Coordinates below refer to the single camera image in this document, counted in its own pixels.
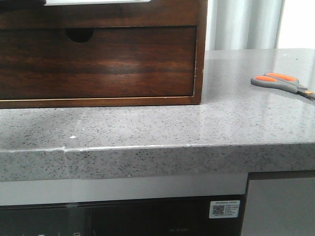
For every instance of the wooden drawer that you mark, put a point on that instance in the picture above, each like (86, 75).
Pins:
(115, 62)
(145, 14)

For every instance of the white curtain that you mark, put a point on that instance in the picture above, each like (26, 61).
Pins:
(260, 24)

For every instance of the dark wooden drawer cabinet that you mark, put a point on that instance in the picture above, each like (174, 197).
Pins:
(81, 35)

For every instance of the white tray in drawer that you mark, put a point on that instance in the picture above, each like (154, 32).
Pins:
(83, 2)

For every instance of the grey cabinet door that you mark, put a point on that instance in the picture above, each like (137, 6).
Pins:
(280, 207)

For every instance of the black built-in oven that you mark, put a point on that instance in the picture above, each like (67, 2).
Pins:
(181, 216)

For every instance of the white QR code sticker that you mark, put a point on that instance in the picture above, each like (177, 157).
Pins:
(224, 209)

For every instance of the grey orange scissors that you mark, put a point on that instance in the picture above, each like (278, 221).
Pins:
(282, 82)

